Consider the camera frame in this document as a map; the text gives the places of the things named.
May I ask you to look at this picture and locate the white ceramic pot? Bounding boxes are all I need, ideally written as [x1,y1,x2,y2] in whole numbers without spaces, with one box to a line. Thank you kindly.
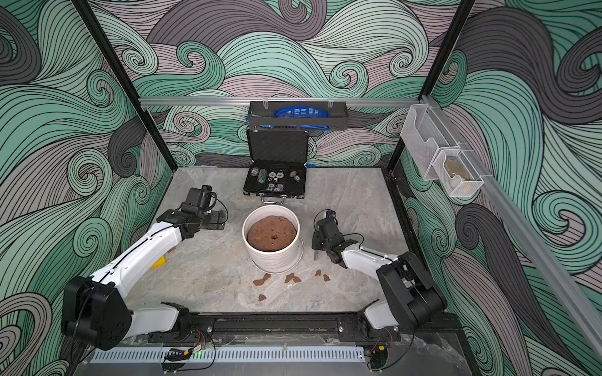
[241,205,304,274]

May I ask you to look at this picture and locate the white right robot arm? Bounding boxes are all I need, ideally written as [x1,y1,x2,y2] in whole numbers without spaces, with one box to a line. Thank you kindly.
[312,210,448,332]

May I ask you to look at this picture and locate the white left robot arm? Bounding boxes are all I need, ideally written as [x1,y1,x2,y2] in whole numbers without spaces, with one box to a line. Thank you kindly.
[61,185,227,350]

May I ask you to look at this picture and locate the brown mud filling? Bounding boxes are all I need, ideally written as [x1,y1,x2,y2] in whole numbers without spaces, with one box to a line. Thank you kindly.
[246,216,297,252]

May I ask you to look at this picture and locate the black poker chip case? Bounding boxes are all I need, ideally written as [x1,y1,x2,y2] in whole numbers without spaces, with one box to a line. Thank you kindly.
[243,130,309,200]

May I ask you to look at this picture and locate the blue object on shelf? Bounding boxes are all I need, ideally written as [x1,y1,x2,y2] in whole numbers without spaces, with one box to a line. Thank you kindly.
[273,106,330,118]

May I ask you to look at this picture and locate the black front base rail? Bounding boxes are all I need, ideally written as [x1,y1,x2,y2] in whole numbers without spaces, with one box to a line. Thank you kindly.
[140,312,452,344]

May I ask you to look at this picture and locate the black wall shelf tray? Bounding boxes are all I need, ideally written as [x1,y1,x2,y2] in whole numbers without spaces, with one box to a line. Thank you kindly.
[246,100,349,131]

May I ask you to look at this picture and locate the aluminium wall rail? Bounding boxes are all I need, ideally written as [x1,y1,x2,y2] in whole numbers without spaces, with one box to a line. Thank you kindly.
[140,96,420,109]

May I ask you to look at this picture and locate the clear plastic wall bin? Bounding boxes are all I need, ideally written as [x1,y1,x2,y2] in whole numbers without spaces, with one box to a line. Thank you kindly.
[401,103,483,200]

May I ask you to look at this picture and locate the white slotted cable duct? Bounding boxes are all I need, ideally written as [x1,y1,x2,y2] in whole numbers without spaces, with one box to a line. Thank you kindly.
[91,346,365,363]

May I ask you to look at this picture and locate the black corner frame post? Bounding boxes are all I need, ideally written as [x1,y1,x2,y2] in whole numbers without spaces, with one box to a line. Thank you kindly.
[71,0,178,173]

